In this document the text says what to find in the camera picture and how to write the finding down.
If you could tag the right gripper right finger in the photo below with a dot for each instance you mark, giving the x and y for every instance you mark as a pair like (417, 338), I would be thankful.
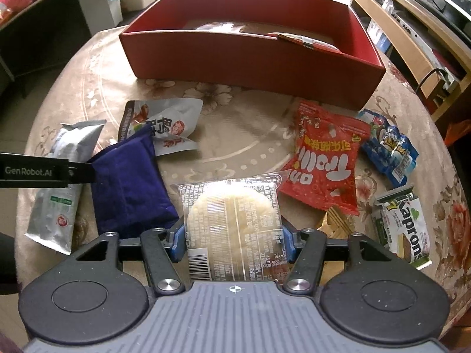
(289, 234)

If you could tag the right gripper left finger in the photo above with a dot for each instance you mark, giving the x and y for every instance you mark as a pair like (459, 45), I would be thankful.
(176, 241)

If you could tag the clear round cake packet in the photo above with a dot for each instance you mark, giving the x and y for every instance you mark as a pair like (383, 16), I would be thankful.
(233, 229)

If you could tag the red Trolli candy bag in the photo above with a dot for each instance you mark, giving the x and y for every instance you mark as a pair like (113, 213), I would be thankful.
(322, 169)

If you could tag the dark blue snack bag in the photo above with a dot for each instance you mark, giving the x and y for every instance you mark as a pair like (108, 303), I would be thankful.
(129, 194)

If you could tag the silver duck snack packet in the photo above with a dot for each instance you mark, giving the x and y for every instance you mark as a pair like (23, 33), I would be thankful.
(172, 120)

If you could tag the red white snack packet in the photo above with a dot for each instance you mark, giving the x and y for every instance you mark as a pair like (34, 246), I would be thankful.
(304, 41)

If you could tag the gold snack packet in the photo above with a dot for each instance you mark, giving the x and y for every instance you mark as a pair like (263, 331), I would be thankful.
(335, 224)

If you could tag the floral beige tablecloth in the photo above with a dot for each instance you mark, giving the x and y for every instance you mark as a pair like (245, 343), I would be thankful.
(243, 132)

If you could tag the green Kaprons wafer packet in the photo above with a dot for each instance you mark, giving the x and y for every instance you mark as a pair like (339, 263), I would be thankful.
(399, 220)

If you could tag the blue cookie snack bag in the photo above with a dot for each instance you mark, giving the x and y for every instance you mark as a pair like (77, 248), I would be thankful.
(390, 151)

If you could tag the long grey side table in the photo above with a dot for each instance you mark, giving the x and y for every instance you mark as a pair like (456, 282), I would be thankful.
(49, 32)

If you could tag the red cardboard box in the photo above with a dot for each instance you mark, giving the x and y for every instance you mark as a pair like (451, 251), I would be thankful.
(163, 43)

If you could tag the white storage bin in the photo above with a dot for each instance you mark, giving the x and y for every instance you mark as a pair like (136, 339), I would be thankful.
(116, 12)

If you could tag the blue white carton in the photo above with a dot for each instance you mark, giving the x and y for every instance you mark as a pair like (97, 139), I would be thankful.
(378, 37)

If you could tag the wooden TV stand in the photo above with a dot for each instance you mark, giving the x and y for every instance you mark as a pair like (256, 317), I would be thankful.
(430, 38)

